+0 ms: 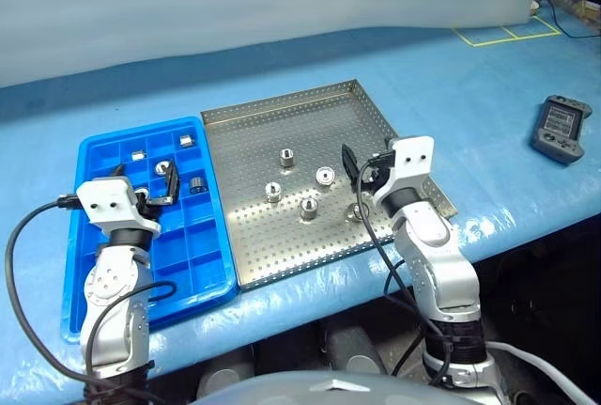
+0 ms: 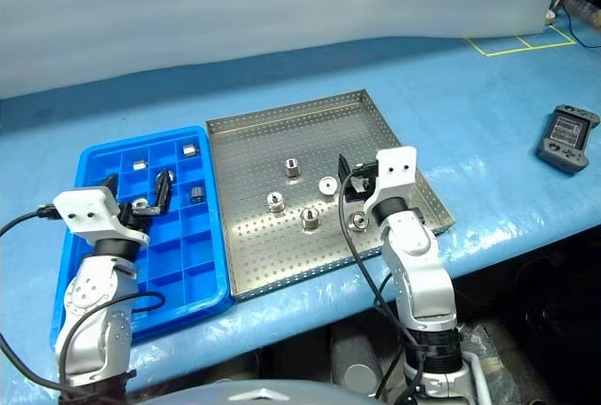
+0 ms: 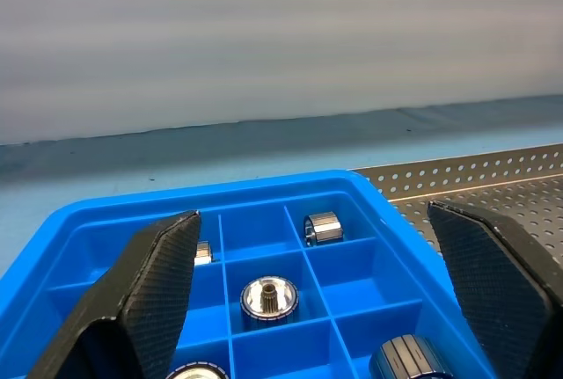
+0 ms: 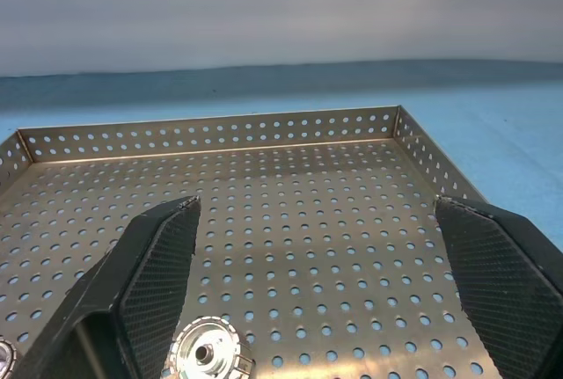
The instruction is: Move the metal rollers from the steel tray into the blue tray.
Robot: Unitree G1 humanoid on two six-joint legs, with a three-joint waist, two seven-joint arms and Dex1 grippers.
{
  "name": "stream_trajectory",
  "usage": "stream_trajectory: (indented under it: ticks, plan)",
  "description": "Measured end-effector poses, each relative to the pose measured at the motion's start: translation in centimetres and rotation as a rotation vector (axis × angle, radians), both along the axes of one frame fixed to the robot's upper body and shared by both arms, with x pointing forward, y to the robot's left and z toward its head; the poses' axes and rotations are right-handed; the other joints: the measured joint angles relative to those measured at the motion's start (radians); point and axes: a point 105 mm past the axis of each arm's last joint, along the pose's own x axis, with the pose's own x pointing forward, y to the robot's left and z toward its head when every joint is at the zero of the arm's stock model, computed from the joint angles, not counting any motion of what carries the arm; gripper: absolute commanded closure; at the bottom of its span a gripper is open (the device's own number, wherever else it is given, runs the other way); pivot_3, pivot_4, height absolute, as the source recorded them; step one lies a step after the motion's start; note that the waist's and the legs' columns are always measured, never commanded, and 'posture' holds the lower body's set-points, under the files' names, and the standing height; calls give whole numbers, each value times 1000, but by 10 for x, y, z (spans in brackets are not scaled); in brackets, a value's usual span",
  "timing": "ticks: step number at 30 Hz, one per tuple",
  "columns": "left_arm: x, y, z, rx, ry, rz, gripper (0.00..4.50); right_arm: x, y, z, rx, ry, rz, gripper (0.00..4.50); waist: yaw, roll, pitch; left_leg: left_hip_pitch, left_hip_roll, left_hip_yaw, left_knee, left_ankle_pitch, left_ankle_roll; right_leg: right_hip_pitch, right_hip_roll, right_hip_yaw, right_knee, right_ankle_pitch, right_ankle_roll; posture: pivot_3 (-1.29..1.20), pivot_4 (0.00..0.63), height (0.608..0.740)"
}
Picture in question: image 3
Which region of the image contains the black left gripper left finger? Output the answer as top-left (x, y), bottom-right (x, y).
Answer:
top-left (26, 209), bottom-right (203, 379)

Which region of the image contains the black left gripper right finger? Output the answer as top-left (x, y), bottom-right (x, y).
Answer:
top-left (427, 200), bottom-right (563, 379)

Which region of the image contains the blue compartment tray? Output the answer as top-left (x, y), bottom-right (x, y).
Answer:
top-left (0, 170), bottom-right (498, 379)

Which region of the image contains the perforated metal tray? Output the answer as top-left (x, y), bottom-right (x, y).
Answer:
top-left (349, 143), bottom-right (563, 261)

